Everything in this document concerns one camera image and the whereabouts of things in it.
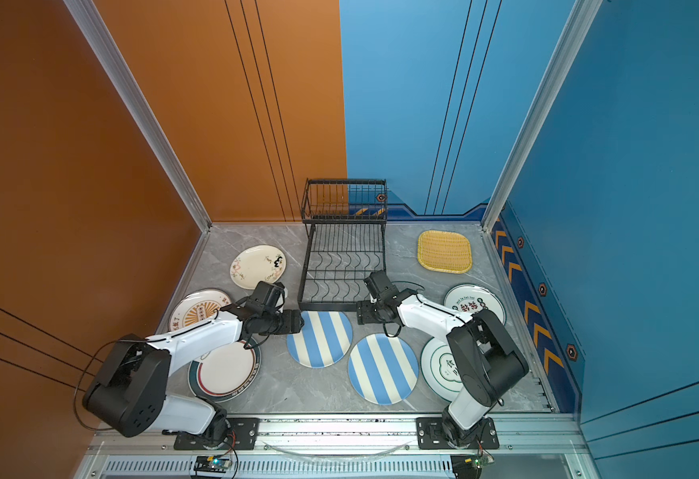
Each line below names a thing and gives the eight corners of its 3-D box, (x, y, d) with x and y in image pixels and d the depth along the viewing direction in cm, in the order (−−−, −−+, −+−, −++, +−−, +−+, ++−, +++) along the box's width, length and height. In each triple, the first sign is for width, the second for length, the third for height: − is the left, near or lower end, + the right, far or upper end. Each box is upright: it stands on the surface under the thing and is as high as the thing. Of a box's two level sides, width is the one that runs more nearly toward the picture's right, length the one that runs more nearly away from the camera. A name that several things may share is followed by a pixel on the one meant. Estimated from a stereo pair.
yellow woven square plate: (420, 274, 107) (421, 270, 106) (414, 234, 120) (415, 230, 118) (476, 273, 107) (478, 270, 105) (464, 233, 120) (465, 229, 118)
